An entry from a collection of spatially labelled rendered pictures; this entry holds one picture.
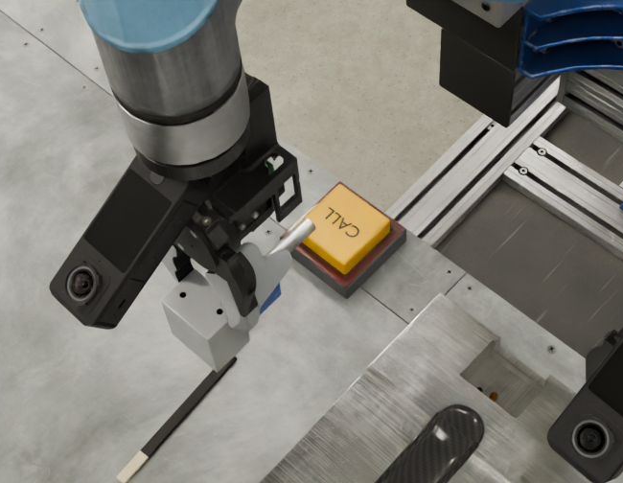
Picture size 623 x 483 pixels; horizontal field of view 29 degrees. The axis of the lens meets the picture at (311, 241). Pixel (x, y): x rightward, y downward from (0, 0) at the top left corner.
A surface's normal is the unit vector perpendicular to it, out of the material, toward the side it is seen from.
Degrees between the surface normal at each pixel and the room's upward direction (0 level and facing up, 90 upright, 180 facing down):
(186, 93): 90
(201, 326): 0
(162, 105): 90
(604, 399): 33
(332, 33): 0
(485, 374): 0
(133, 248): 29
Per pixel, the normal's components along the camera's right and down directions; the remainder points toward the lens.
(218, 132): 0.59, 0.67
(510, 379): -0.07, -0.52
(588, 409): -0.43, -0.09
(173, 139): 0.02, 0.85
